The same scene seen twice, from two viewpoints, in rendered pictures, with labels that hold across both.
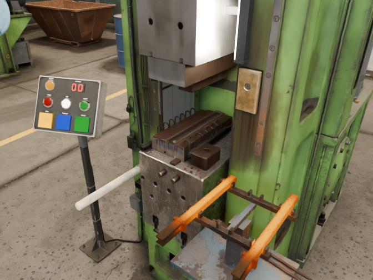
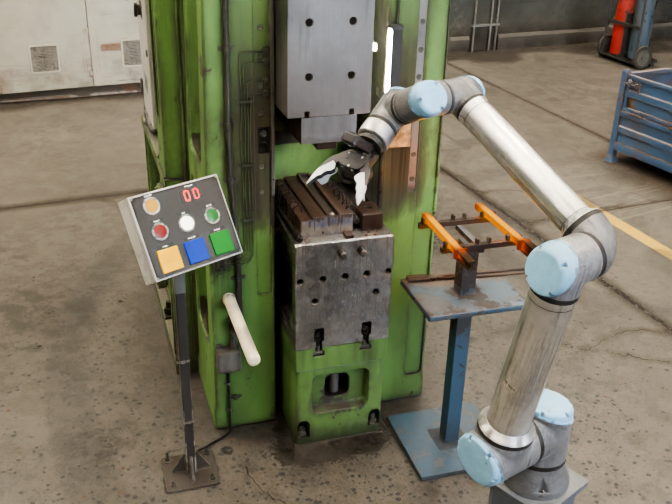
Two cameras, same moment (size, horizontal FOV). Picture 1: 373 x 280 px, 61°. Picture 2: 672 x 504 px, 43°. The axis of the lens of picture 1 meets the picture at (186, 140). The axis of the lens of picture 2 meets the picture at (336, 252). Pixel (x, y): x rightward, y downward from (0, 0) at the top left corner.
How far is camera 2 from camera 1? 2.48 m
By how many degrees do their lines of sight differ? 49
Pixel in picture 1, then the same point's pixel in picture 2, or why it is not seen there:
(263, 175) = (418, 210)
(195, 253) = (434, 303)
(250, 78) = not seen: hidden behind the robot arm
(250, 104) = (404, 138)
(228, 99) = (301, 154)
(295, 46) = (438, 71)
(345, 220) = not seen: hidden behind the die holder
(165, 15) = (332, 66)
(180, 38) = (351, 87)
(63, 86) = (171, 200)
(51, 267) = not seen: outside the picture
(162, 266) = (320, 410)
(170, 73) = (336, 129)
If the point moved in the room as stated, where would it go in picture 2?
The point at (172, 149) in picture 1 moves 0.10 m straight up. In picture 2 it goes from (334, 223) to (335, 197)
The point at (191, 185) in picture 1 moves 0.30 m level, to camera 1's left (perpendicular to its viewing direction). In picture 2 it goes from (380, 249) to (332, 279)
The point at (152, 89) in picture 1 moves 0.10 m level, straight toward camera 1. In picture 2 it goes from (259, 166) to (282, 171)
